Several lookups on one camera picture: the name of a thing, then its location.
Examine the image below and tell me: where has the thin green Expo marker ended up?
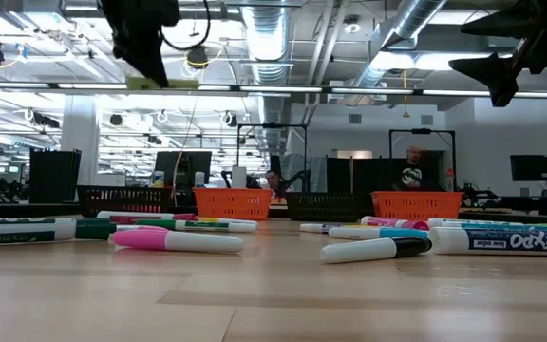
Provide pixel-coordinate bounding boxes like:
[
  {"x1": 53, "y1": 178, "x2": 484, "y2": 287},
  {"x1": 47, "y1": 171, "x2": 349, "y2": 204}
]
[{"x1": 134, "y1": 218, "x2": 259, "y2": 235}]

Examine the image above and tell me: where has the white column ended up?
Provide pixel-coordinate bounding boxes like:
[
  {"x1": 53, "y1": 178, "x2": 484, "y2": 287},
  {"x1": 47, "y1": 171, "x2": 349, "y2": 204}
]
[{"x1": 60, "y1": 94, "x2": 102, "y2": 187}]

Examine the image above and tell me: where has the small pink-capped white marker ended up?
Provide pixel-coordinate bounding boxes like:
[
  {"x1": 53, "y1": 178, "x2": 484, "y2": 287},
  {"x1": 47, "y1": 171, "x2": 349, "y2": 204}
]
[
  {"x1": 112, "y1": 228, "x2": 245, "y2": 255},
  {"x1": 115, "y1": 224, "x2": 170, "y2": 233}
]

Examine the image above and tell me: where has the black wall monitor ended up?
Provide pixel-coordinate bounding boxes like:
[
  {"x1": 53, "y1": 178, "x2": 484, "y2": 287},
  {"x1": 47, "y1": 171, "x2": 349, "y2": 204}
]
[{"x1": 509, "y1": 154, "x2": 547, "y2": 183}]

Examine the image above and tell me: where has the black station frame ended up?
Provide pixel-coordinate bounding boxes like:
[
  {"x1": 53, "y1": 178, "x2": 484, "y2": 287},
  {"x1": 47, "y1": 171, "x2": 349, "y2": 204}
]
[{"x1": 388, "y1": 127, "x2": 458, "y2": 192}]

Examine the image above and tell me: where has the thick lime green marker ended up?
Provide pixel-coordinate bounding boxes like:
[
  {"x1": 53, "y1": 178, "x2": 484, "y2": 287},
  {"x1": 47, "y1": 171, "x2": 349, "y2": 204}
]
[{"x1": 125, "y1": 76, "x2": 200, "y2": 92}]

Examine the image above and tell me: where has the small black-capped white marker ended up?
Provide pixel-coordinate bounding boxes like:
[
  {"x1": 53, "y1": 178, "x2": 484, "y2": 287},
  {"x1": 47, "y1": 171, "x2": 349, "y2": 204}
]
[{"x1": 319, "y1": 236, "x2": 433, "y2": 265}]

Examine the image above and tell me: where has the person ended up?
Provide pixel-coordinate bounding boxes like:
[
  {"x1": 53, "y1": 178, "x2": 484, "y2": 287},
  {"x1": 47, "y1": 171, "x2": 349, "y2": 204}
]
[
  {"x1": 390, "y1": 144, "x2": 439, "y2": 193},
  {"x1": 264, "y1": 169, "x2": 288, "y2": 200}
]

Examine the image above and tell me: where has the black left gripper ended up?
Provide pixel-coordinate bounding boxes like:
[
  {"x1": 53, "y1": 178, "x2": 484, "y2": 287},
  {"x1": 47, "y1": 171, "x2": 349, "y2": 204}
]
[{"x1": 100, "y1": 0, "x2": 182, "y2": 90}]

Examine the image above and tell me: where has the black cabinet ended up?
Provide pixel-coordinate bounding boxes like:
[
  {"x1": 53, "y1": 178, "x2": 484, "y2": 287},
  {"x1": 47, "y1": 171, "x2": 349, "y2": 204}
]
[{"x1": 28, "y1": 148, "x2": 83, "y2": 205}]

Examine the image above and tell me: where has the white box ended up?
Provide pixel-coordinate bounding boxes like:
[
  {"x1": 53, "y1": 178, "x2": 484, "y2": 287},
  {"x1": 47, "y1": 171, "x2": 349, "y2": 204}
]
[{"x1": 231, "y1": 165, "x2": 248, "y2": 190}]

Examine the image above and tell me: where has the dark green Expo marker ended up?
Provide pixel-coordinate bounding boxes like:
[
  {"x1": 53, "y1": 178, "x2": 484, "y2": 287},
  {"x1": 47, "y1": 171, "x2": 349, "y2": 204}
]
[{"x1": 0, "y1": 217, "x2": 119, "y2": 247}]

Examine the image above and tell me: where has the black plastic basket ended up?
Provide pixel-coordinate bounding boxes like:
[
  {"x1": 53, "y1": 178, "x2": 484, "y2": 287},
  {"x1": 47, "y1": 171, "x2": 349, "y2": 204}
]
[
  {"x1": 285, "y1": 191, "x2": 374, "y2": 223},
  {"x1": 76, "y1": 184, "x2": 174, "y2": 219}
]

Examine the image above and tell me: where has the thin dark blue marker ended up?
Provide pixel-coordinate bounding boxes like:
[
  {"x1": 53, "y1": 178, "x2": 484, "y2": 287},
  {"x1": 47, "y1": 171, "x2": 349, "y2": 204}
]
[{"x1": 299, "y1": 222, "x2": 344, "y2": 234}]

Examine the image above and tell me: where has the teal Expo marker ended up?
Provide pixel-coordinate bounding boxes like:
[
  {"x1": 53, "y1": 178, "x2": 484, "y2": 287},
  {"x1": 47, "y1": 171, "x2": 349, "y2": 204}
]
[{"x1": 426, "y1": 217, "x2": 547, "y2": 233}]

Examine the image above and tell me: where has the small light blue marker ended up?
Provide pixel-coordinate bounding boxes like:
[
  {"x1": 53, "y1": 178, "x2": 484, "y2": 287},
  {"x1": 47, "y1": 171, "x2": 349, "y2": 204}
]
[{"x1": 328, "y1": 226, "x2": 430, "y2": 241}]

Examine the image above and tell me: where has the magenta Expo marker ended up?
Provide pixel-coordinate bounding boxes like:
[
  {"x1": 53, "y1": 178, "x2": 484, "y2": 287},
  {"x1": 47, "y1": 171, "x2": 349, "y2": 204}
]
[{"x1": 360, "y1": 216, "x2": 431, "y2": 232}]

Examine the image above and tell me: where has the orange plastic basket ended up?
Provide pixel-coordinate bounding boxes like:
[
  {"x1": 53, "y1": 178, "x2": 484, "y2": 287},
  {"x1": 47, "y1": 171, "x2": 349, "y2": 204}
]
[
  {"x1": 370, "y1": 190, "x2": 465, "y2": 222},
  {"x1": 193, "y1": 187, "x2": 274, "y2": 221}
]

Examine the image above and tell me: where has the silver ventilation duct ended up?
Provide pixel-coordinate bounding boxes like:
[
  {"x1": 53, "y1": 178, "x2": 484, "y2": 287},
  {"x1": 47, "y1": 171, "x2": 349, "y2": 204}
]
[
  {"x1": 347, "y1": 0, "x2": 448, "y2": 104},
  {"x1": 240, "y1": 0, "x2": 294, "y2": 158}
]

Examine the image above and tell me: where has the dark blue Expo marker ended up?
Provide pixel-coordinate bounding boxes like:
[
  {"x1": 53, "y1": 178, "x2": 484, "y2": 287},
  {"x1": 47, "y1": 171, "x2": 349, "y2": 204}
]
[{"x1": 428, "y1": 225, "x2": 547, "y2": 257}]

